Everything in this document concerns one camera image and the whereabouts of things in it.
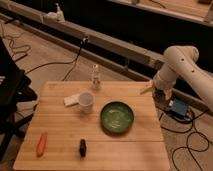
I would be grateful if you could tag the clear plastic bottle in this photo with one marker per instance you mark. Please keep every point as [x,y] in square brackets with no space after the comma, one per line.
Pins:
[96,77]

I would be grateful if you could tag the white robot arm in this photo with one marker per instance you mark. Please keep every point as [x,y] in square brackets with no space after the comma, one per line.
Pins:
[180,61]

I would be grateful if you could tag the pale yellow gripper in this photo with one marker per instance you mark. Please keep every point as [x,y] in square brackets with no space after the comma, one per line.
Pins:
[147,87]

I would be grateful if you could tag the black eraser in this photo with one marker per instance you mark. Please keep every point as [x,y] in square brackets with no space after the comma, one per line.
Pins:
[82,148]

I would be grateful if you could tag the white object on rail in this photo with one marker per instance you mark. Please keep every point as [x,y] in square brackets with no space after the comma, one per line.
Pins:
[58,15]

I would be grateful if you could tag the orange carrot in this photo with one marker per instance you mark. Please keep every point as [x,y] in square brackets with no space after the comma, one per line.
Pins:
[41,144]

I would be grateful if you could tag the white plastic cup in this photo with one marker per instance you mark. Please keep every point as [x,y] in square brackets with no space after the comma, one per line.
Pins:
[86,101]

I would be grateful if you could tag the black chair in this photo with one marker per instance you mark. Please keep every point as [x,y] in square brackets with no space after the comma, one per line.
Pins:
[14,88]

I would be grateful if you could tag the green round bowl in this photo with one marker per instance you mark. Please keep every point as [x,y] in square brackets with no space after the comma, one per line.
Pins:
[116,117]

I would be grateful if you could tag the blue power box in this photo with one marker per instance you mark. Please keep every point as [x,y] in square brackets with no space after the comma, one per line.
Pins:
[179,108]

